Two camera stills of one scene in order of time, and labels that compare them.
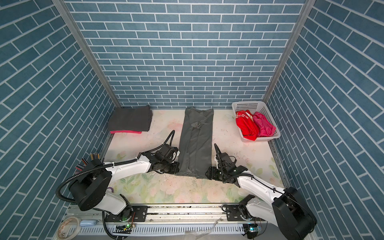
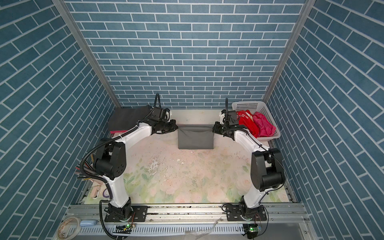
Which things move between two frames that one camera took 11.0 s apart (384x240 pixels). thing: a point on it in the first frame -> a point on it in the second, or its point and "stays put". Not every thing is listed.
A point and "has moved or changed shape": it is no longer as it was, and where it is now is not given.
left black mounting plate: (134, 213) stays put
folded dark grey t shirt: (133, 119) stays put
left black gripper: (175, 171) -> (172, 126)
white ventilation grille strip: (174, 229) stays put
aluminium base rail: (207, 214) stays put
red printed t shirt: (245, 120) stays put
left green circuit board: (122, 229) stays put
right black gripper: (211, 173) -> (216, 128)
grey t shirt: (194, 155) has moved or changed shape
